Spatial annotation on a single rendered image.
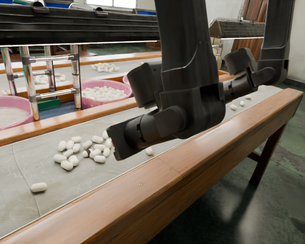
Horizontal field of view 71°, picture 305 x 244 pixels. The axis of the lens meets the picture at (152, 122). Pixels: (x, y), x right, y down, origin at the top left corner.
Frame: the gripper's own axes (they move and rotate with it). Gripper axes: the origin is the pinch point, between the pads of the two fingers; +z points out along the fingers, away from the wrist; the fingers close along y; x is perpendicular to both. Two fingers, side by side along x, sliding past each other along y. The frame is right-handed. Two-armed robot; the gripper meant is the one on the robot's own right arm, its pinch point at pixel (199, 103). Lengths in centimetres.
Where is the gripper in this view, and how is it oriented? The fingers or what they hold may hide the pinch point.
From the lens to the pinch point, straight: 76.4
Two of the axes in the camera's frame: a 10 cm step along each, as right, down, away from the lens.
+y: -7.2, 2.6, -6.5
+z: -5.9, 2.5, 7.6
